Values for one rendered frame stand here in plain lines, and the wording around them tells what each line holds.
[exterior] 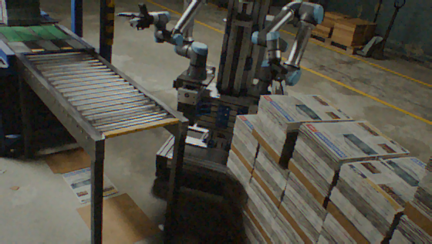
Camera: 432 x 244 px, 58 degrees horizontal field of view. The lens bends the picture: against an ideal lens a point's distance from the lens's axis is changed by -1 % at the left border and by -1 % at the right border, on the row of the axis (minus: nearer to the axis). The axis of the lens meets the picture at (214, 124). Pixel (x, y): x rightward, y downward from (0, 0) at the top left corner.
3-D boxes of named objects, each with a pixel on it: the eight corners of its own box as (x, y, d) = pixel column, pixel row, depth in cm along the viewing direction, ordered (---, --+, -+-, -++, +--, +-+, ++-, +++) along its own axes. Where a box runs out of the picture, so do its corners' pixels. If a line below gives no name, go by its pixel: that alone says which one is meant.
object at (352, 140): (366, 122, 184) (366, 120, 183) (411, 154, 160) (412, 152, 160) (301, 124, 170) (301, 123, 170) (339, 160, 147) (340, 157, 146)
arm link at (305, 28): (277, 82, 265) (306, 3, 256) (297, 89, 258) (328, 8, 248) (271, 79, 254) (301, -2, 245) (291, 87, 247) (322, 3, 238)
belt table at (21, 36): (95, 59, 311) (95, 47, 307) (8, 67, 271) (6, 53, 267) (63, 35, 357) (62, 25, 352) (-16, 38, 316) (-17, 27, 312)
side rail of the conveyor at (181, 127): (187, 138, 222) (190, 120, 217) (179, 140, 219) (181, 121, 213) (89, 62, 309) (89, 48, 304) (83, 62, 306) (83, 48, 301)
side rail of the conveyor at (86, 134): (104, 160, 191) (105, 138, 186) (94, 162, 188) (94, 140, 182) (22, 69, 278) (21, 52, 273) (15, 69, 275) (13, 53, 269)
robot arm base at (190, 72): (189, 70, 284) (190, 58, 280) (209, 75, 282) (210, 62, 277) (183, 76, 271) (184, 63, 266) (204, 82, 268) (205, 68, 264)
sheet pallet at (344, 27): (372, 52, 804) (382, 25, 779) (351, 55, 753) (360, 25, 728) (325, 35, 882) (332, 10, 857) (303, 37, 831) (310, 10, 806)
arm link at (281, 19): (290, -6, 255) (249, 32, 231) (305, -2, 250) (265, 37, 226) (289, 9, 264) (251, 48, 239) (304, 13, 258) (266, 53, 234)
